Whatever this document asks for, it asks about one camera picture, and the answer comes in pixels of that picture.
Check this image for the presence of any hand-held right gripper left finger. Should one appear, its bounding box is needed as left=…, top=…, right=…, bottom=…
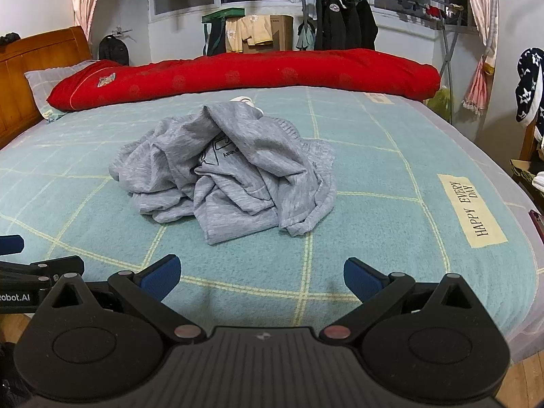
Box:
left=42, top=254, right=207, bottom=345

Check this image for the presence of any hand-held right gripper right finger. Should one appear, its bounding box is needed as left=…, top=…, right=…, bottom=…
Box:
left=319, top=257, right=489, bottom=345

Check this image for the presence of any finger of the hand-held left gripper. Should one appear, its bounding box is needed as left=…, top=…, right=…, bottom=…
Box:
left=0, top=235, right=25, bottom=256
left=0, top=256, right=86, bottom=284

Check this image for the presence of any grey sweatshirt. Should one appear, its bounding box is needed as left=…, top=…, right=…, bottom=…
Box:
left=108, top=103, right=337, bottom=222

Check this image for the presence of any metal clothes drying rack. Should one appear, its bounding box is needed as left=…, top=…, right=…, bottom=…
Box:
left=293, top=0, right=468, bottom=90

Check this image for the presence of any cardboard box with yellow clothes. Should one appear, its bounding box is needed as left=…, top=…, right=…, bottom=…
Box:
left=224, top=14, right=273, bottom=54

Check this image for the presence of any grey checked pillow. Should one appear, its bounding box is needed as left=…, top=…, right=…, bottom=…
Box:
left=24, top=60, right=98, bottom=123

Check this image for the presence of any dark red phone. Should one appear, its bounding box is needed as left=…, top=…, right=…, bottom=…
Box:
left=528, top=209, right=544, bottom=241

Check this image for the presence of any wooden headboard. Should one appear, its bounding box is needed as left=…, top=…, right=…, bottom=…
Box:
left=0, top=25, right=93, bottom=149

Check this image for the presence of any green patterned cloth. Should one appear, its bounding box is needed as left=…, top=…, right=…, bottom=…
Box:
left=510, top=159, right=537, bottom=188

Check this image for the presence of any wooden chair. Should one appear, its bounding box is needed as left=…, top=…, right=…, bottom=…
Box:
left=516, top=123, right=544, bottom=171

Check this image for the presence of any black backpack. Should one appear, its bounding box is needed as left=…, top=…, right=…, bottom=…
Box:
left=99, top=34, right=130, bottom=66

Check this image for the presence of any red quilt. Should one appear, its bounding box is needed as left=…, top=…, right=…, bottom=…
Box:
left=46, top=49, right=441, bottom=113

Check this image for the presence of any light green hanging garment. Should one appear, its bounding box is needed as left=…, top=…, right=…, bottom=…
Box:
left=296, top=20, right=317, bottom=51

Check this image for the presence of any black jacket with badge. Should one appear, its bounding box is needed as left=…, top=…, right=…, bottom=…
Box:
left=314, top=0, right=355, bottom=52

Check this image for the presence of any plain black jacket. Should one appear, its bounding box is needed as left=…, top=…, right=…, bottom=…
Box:
left=348, top=0, right=380, bottom=51

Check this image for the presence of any green chair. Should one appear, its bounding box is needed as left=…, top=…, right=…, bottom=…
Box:
left=201, top=7, right=246, bottom=57

